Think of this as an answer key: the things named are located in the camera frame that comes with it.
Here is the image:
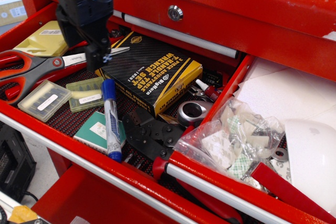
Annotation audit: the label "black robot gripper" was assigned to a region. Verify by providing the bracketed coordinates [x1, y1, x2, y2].
[56, 0, 113, 72]

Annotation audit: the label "red grey handled scissors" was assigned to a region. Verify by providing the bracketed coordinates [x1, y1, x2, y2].
[1, 47, 129, 105]

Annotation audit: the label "left open red drawer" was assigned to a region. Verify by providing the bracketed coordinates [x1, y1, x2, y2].
[0, 1, 253, 224]

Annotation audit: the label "open red drawer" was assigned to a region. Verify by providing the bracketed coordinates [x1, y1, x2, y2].
[166, 55, 335, 223]
[0, 1, 253, 224]

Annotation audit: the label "silver drawer lock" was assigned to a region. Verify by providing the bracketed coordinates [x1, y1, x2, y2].
[167, 5, 184, 22]

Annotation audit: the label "right open red drawer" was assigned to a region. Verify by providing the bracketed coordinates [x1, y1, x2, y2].
[166, 55, 335, 223]

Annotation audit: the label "yellow flat plastic case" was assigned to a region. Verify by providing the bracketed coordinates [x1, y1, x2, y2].
[13, 20, 69, 57]

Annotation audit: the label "green clear bit case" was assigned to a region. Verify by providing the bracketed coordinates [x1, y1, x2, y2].
[66, 77, 104, 113]

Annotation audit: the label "black yellow tap wrench box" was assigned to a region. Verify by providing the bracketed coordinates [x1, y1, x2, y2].
[95, 31, 203, 116]

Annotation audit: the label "clear drill bit case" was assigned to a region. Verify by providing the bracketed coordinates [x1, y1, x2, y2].
[18, 80, 71, 122]

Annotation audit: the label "cardboard box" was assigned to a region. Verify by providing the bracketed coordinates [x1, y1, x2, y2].
[0, 0, 27, 26]

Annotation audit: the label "green white small box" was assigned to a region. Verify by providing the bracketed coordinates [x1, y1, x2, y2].
[72, 111, 127, 155]

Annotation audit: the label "blue white marker pen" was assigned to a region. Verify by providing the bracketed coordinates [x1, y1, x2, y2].
[101, 79, 122, 163]

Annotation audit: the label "silver grey tape measure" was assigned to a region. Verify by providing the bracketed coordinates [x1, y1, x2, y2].
[177, 100, 213, 127]

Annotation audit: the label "red threadlocker bottle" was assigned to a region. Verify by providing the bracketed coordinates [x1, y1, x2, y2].
[196, 79, 221, 102]

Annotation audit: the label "black electronic device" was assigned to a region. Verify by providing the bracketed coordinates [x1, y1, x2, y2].
[1, 124, 36, 201]

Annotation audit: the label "clear bag of adhesive mounts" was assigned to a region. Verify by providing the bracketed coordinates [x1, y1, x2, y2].
[173, 97, 285, 191]

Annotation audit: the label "yellow sponge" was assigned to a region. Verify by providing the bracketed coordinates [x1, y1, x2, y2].
[8, 205, 38, 223]

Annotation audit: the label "red tool chest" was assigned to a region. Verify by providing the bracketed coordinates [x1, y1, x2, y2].
[13, 0, 336, 224]

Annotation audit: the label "steel washer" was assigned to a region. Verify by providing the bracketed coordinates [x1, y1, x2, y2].
[272, 147, 289, 162]

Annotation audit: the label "white apple mouse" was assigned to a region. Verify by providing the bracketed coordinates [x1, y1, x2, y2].
[285, 119, 335, 216]

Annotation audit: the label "red handled crimping pliers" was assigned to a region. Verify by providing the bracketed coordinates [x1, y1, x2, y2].
[1, 42, 87, 104]

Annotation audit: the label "black crimping tool red handles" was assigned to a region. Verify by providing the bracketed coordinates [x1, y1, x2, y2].
[122, 108, 243, 223]

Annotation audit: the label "black cable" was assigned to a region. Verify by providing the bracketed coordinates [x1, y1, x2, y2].
[0, 191, 39, 224]

